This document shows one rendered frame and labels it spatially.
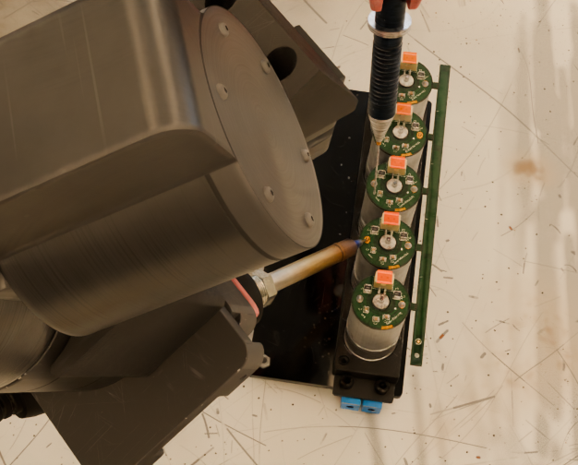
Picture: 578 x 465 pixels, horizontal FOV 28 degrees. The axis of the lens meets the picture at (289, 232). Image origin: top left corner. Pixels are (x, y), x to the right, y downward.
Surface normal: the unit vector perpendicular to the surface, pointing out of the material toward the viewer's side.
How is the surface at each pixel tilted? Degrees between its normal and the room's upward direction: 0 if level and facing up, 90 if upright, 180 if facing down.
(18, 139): 26
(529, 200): 0
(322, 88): 90
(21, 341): 82
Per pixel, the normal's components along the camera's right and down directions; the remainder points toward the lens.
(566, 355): 0.04, -0.43
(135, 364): 0.60, 0.73
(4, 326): 0.85, 0.38
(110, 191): 0.22, 0.89
